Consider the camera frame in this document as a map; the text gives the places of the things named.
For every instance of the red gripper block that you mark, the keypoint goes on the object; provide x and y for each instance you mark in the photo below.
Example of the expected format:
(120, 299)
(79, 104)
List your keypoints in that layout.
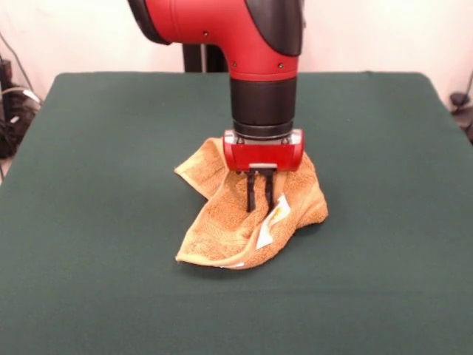
(262, 155)

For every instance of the orange-tan terry towel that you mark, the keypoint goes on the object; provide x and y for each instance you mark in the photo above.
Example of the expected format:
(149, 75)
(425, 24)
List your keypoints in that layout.
(221, 222)

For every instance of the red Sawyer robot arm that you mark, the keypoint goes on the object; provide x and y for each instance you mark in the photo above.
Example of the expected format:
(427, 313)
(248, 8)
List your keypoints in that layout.
(221, 29)

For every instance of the dark green table cloth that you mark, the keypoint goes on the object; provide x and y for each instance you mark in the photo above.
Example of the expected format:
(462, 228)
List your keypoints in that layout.
(92, 222)

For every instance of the black plug adapter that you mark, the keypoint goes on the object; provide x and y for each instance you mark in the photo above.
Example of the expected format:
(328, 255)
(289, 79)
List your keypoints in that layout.
(458, 99)

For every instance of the black wall plug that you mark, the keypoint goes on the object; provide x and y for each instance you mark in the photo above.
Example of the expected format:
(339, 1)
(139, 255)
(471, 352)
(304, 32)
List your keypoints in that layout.
(5, 70)

